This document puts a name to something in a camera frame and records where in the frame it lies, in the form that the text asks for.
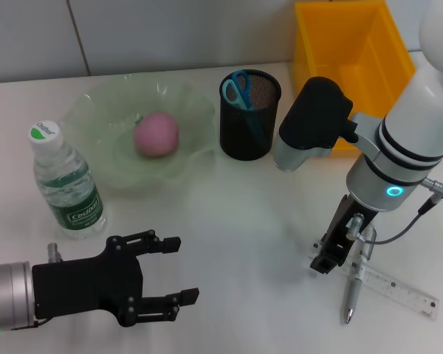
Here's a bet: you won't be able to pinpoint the clear water bottle green label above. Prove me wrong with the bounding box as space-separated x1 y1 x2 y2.
27 118 108 240

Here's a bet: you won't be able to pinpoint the clear plastic ruler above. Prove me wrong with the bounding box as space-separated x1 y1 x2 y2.
309 239 441 322

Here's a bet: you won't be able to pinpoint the green glass fruit plate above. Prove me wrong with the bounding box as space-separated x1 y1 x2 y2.
61 72 217 196

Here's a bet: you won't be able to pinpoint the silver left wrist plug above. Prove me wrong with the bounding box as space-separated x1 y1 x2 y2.
47 242 63 263

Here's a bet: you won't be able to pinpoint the silver ballpoint pen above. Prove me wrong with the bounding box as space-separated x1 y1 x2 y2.
345 223 378 325

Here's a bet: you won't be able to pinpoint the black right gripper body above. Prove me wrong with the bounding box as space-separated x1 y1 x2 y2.
324 193 380 259

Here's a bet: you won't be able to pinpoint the blue scissors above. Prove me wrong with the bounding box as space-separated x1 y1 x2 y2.
221 70 269 147

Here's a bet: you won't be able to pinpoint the black mesh pen holder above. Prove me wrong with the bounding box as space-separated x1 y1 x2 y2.
219 69 283 162

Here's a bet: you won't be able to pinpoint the yellow plastic bin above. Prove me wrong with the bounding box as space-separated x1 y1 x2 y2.
293 0 417 153

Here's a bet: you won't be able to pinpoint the pink peach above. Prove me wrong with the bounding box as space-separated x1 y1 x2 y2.
133 112 180 159

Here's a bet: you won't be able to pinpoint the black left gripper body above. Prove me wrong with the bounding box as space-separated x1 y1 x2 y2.
31 235 145 329

